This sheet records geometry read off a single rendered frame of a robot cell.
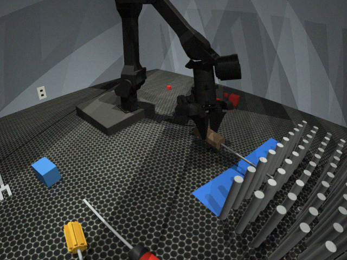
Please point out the brown-handled metal rod tool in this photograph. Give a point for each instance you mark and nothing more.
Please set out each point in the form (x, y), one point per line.
(217, 141)

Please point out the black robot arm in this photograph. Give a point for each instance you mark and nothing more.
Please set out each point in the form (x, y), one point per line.
(196, 47)

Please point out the blue cube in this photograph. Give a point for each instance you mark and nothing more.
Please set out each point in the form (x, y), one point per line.
(46, 171)

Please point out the blue tape strip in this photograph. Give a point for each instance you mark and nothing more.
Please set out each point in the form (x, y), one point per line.
(214, 193)

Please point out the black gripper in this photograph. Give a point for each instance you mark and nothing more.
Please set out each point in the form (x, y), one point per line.
(205, 94)

